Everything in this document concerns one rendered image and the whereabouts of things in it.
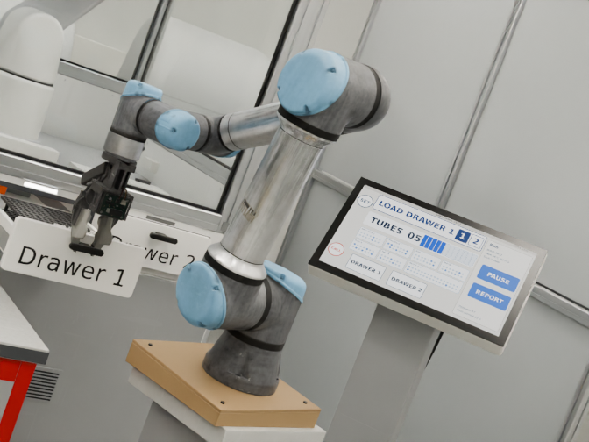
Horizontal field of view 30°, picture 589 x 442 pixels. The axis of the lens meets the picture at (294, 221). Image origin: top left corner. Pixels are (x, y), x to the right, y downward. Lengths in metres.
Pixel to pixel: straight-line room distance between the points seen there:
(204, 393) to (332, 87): 0.59
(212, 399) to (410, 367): 0.93
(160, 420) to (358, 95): 0.73
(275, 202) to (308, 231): 2.94
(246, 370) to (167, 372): 0.15
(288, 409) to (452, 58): 2.46
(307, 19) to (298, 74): 0.93
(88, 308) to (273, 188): 0.95
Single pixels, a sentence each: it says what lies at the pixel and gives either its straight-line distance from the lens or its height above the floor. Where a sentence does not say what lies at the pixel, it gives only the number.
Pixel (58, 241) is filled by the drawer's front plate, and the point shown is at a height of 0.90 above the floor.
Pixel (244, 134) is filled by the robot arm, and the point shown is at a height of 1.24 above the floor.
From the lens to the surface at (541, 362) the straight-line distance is 3.49.
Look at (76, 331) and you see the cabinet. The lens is 2.74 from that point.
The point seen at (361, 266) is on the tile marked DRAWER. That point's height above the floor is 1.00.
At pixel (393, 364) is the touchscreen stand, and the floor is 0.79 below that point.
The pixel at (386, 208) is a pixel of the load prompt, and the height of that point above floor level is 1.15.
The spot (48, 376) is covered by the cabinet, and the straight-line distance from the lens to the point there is 2.76.
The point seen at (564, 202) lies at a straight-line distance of 3.58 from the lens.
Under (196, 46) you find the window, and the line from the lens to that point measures 2.67.
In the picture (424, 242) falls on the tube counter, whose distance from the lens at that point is 2.78.
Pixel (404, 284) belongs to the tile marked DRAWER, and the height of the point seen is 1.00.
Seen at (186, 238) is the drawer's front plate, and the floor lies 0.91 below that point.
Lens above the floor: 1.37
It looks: 7 degrees down
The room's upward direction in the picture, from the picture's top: 21 degrees clockwise
